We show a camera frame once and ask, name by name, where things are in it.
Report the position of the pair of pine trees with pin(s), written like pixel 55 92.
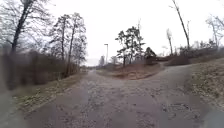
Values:
pixel 68 40

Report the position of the grey asphalt path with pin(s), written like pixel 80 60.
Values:
pixel 116 100

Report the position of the brown bushes on slope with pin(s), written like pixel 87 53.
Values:
pixel 193 55

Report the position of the tall bare tree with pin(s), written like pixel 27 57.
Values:
pixel 20 23

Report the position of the grass patch with brown brush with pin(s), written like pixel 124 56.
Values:
pixel 133 70

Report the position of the street lamp pole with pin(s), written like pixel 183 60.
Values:
pixel 107 53

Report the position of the leaf-strewn grass verge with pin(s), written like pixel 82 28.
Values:
pixel 40 91

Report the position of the leaning bare tree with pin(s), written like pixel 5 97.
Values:
pixel 181 23

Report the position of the leafy grass bank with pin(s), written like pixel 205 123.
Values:
pixel 208 81

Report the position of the slim bare tree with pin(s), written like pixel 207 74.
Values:
pixel 170 41

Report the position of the cluster of pine trees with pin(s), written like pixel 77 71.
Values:
pixel 130 45

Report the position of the brown bare hedge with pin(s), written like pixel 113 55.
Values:
pixel 33 68

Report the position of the bare tree with pale branches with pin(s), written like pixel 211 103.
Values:
pixel 216 28

